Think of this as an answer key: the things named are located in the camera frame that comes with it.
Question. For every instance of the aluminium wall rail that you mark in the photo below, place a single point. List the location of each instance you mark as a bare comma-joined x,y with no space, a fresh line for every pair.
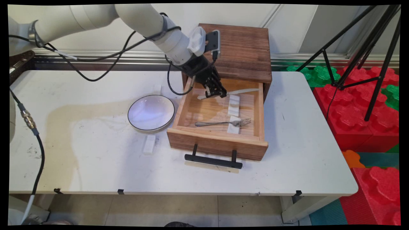
303,59

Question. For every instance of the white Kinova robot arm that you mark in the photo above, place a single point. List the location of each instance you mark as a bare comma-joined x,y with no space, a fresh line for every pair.
96,19

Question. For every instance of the green foam block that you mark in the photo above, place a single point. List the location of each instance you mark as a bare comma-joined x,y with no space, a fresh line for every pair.
319,76
392,95

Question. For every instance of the silver metal fork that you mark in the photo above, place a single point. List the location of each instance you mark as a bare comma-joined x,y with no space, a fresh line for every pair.
220,123

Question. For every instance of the silver metal knife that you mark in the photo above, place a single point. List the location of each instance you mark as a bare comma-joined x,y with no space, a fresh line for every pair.
246,91

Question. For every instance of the black table edge clip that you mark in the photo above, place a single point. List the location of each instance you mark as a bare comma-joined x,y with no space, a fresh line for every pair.
120,191
57,191
297,193

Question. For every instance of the light wooden drawer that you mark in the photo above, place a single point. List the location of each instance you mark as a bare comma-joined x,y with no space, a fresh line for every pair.
217,143

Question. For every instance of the wrist camera with grey mount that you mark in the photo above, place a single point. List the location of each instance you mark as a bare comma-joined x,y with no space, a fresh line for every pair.
204,41

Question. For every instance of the white plate with black rim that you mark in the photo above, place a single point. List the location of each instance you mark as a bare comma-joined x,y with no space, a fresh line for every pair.
150,113

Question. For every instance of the white ceramic cutlery rest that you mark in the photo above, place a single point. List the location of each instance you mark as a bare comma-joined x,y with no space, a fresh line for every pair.
149,144
159,90
234,128
234,105

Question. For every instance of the dark wooden cabinet box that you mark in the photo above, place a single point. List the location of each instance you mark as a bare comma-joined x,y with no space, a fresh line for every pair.
243,48

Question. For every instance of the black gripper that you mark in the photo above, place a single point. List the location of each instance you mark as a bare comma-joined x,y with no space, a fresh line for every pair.
199,70

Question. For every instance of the black tripod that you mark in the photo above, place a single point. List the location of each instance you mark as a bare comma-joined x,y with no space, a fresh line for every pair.
378,54

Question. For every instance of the large red foam block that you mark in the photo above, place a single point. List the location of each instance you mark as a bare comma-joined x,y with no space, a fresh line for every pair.
348,115

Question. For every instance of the white table leg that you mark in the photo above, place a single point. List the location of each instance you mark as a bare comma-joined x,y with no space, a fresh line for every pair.
297,210

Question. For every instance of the orange foam piece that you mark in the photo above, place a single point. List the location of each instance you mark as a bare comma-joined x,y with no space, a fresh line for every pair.
351,159

